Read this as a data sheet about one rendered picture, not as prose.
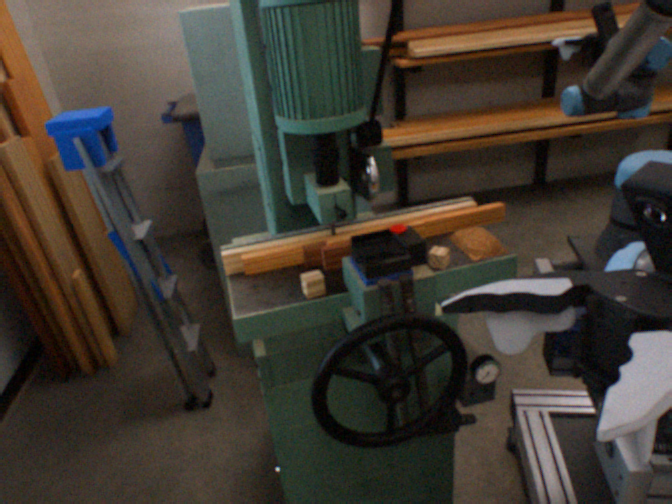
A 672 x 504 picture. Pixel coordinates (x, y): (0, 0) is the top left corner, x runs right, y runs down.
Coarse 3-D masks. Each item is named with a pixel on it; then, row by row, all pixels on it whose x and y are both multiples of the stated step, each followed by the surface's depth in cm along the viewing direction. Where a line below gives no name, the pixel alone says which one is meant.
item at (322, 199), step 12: (312, 180) 109; (312, 192) 107; (324, 192) 102; (336, 192) 102; (348, 192) 103; (312, 204) 110; (324, 204) 102; (336, 204) 103; (348, 204) 104; (324, 216) 104; (336, 216) 104; (348, 216) 105
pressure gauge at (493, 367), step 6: (486, 354) 111; (474, 360) 110; (480, 360) 109; (486, 360) 109; (492, 360) 109; (474, 366) 110; (480, 366) 108; (486, 366) 109; (492, 366) 110; (498, 366) 110; (474, 372) 110; (480, 372) 109; (486, 372) 110; (492, 372) 110; (498, 372) 111; (480, 378) 110; (486, 378) 111; (492, 378) 111
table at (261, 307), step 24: (432, 240) 115; (456, 264) 105; (480, 264) 104; (504, 264) 106; (240, 288) 105; (264, 288) 104; (288, 288) 103; (336, 288) 101; (456, 288) 106; (240, 312) 97; (264, 312) 97; (288, 312) 98; (312, 312) 99; (336, 312) 101; (240, 336) 97; (264, 336) 99; (384, 336) 94
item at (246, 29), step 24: (240, 0) 103; (240, 24) 107; (240, 48) 118; (264, 72) 110; (264, 96) 113; (264, 120) 115; (264, 144) 117; (264, 168) 121; (264, 192) 132; (288, 216) 127; (312, 216) 128
